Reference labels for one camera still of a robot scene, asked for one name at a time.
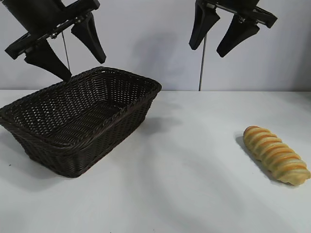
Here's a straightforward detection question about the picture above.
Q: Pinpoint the dark brown wicker basket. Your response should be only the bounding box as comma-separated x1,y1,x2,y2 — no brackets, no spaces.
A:
0,66,163,179

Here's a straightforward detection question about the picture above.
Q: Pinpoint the thin metal rod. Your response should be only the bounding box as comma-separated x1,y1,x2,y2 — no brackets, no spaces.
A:
62,31,72,76
198,33,207,91

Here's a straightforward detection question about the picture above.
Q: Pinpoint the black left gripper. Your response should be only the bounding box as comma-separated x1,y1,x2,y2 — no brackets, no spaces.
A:
4,0,107,82

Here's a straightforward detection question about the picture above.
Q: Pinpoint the long twisted bread loaf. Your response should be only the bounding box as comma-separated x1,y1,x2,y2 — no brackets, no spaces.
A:
242,125,311,186

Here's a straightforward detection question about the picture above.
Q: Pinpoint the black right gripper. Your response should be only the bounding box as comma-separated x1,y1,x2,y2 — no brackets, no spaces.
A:
189,0,278,59

